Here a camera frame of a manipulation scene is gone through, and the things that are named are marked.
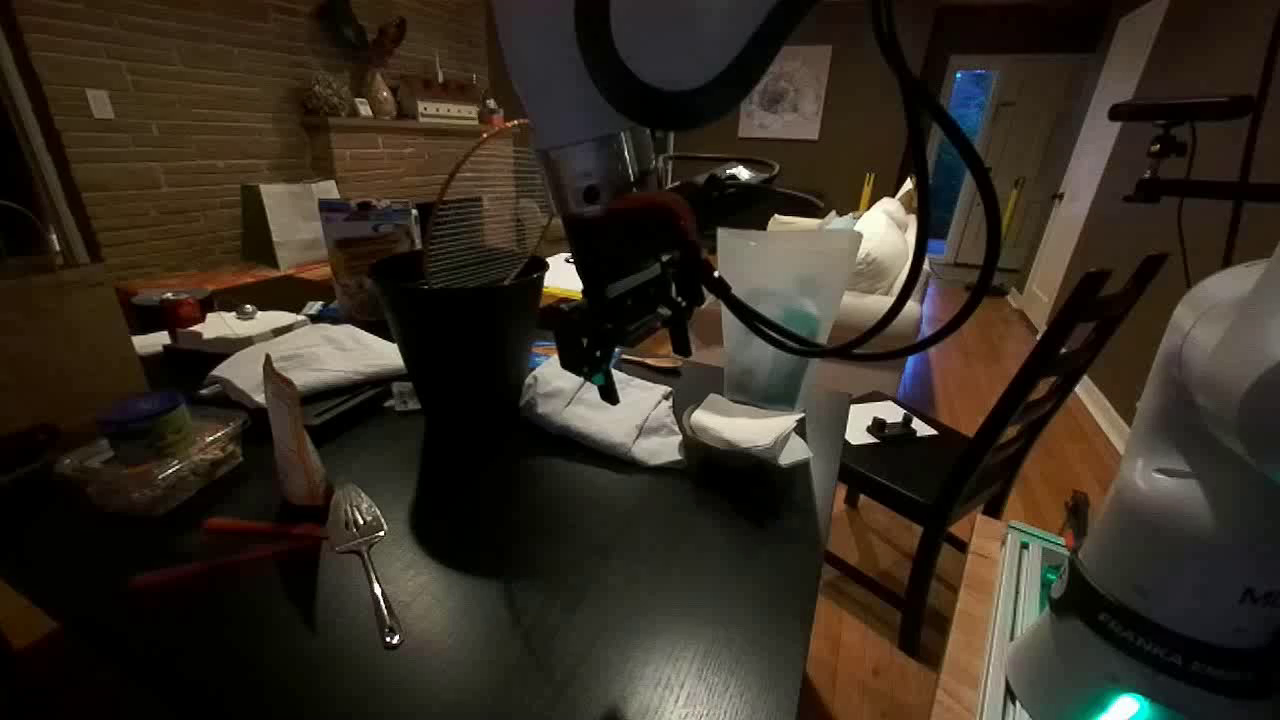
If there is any framed wall picture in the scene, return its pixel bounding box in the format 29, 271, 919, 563
735, 40, 836, 144

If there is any black wooden chair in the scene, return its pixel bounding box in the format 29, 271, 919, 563
818, 253, 1170, 656

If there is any brown cardboard box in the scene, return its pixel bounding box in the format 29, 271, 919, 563
0, 257, 152, 443

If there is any mantel vase with plant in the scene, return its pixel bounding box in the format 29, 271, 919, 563
316, 0, 412, 124

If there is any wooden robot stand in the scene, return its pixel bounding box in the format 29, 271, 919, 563
926, 510, 1016, 720

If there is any silver slotted spoon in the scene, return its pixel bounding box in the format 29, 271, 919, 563
320, 481, 409, 651

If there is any round mesh hoop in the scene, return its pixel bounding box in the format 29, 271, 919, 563
432, 116, 536, 207

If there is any wooden hearth bench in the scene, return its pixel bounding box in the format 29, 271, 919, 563
115, 257, 335, 317

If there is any yellow handled mop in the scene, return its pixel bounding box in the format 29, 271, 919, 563
993, 175, 1030, 276

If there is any teal item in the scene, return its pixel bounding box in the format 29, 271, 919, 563
724, 297, 825, 404

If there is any white folded napkin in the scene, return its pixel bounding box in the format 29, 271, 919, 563
681, 387, 817, 472

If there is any black metal bucket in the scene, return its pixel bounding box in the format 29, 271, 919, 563
366, 244, 550, 577

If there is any white paper stack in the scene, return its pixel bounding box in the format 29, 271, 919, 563
195, 320, 409, 412

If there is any white cardboard box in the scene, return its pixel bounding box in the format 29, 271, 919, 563
250, 175, 349, 271

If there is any colourful printed box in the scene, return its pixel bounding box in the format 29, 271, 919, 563
316, 195, 425, 284

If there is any white paper sheet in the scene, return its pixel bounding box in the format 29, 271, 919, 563
838, 396, 938, 450

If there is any white crumpled cloth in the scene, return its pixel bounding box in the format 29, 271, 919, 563
514, 356, 691, 472

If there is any blue lidded jar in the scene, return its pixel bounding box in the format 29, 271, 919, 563
96, 387, 199, 465

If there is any white sofa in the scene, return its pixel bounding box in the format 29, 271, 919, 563
762, 175, 936, 353

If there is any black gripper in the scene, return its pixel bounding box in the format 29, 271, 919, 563
548, 180, 716, 407

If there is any white glass door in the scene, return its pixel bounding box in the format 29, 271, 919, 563
922, 56, 1029, 262

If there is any red stick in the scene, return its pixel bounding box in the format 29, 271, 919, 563
124, 535, 322, 597
195, 514, 342, 548

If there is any clear plastic food box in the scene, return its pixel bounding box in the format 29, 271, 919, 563
50, 404, 250, 521

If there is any black camera stand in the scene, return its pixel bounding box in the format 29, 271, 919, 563
1105, 0, 1280, 271

